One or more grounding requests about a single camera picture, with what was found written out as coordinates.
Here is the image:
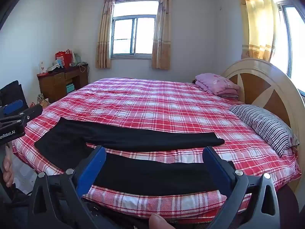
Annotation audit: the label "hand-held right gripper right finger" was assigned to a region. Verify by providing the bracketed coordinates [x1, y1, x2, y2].
[202, 146, 282, 229]

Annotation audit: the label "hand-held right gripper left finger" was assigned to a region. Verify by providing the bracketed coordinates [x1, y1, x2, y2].
[27, 145, 108, 229]

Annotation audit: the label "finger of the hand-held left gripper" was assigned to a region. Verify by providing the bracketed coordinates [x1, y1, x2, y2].
[0, 99, 28, 115]
[0, 104, 44, 129]

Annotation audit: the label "black pants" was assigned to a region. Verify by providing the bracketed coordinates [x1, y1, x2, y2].
[34, 117, 236, 194]

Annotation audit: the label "person's left hand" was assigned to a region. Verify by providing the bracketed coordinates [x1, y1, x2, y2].
[3, 145, 15, 188]

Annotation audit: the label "person's right hand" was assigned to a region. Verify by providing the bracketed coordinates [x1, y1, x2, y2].
[149, 214, 171, 229]

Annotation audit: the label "black chair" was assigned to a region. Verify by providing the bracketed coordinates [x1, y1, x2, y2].
[0, 80, 28, 109]

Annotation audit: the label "patterned bag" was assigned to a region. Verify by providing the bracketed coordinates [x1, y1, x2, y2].
[37, 93, 50, 108]

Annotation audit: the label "brown wooden desk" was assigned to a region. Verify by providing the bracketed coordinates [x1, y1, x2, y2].
[37, 63, 90, 103]

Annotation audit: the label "red gift bag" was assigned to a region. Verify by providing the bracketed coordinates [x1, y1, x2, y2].
[55, 49, 72, 68]

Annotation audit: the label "striped pillow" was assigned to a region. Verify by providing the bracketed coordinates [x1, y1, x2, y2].
[229, 104, 300, 158]

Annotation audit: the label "pink folded quilt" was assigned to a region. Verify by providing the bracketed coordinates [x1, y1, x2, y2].
[195, 73, 241, 99]

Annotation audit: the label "red plaid bed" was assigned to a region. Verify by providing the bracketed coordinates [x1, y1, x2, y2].
[12, 77, 302, 220]

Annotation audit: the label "round wooden headboard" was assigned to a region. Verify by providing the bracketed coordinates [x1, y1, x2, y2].
[220, 58, 305, 194]

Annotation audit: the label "beige curtain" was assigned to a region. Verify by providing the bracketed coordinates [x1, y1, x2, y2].
[151, 0, 172, 70]
[95, 0, 116, 69]

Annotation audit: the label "sliding window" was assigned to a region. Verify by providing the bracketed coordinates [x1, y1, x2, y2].
[111, 0, 160, 60]

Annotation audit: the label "large bright window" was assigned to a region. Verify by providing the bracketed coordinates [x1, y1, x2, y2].
[269, 0, 305, 96]

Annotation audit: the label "yellow curtain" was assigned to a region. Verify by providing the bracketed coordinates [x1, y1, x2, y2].
[235, 0, 280, 62]

